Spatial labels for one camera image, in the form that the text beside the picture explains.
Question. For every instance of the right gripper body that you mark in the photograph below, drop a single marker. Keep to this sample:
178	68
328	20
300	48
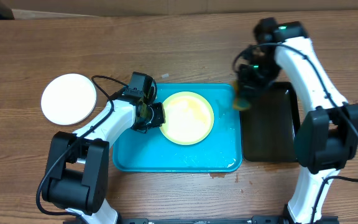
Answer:
257	81

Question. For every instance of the white plate mint rim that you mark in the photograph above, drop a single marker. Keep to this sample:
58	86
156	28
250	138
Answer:
68	99

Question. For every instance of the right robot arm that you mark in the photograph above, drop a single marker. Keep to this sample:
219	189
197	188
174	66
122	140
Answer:
328	136

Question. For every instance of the blue plastic tray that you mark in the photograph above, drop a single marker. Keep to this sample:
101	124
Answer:
220	151

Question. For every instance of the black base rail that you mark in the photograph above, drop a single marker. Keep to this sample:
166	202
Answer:
254	220

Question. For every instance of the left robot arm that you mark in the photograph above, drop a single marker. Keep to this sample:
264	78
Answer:
76	176

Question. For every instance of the black water tray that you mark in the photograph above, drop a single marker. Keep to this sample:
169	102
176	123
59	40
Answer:
269	125

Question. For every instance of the yellow plate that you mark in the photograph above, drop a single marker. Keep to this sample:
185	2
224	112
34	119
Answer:
189	118

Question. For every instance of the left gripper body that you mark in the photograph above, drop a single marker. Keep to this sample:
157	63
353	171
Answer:
155	117

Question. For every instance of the green yellow sponge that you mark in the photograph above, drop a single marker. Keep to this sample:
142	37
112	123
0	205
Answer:
240	102

